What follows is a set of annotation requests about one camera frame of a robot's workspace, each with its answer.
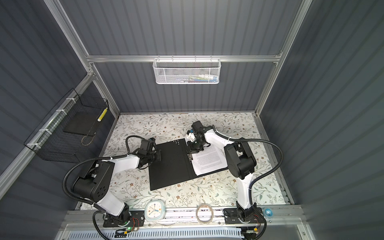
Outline blue folder with black inside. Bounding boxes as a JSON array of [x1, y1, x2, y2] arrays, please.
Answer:
[[148, 138, 230, 192]]

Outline white printed paper files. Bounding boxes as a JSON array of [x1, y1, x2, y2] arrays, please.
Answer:
[[192, 145, 228, 176]]

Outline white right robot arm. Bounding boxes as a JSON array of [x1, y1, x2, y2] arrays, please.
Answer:
[[187, 121, 257, 223]]

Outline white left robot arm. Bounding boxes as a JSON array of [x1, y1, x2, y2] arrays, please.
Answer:
[[72, 135, 161, 223]]

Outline white square clock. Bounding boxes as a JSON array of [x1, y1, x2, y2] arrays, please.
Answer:
[[145, 199, 166, 222]]

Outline yellow marker pen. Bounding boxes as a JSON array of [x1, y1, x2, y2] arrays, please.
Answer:
[[97, 107, 108, 122]]

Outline black foam pad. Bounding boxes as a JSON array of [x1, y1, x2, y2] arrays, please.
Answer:
[[63, 112, 101, 137]]

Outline blue tape roll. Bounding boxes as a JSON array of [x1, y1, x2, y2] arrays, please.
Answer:
[[264, 208, 274, 219]]

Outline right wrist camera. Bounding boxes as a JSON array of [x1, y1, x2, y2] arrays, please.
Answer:
[[186, 129, 196, 142]]

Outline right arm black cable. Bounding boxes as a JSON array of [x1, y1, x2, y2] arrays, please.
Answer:
[[214, 130, 284, 206]]

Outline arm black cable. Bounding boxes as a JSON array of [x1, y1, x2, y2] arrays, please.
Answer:
[[214, 130, 284, 206], [62, 135, 151, 240]]

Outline white wire mesh basket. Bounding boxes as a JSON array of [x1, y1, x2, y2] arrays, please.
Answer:
[[153, 59, 222, 85]]

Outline clear tape ring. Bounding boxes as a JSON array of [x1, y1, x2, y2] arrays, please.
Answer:
[[195, 203, 215, 224]]

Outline black wire basket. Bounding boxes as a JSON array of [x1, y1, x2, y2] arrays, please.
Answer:
[[24, 92, 109, 163]]

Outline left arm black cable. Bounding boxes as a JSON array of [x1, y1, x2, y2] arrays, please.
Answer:
[[62, 135, 151, 240]]

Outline white ventilated cable duct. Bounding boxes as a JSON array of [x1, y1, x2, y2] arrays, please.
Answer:
[[67, 227, 244, 240]]

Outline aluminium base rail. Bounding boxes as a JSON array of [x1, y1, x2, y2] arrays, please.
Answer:
[[60, 205, 307, 231]]

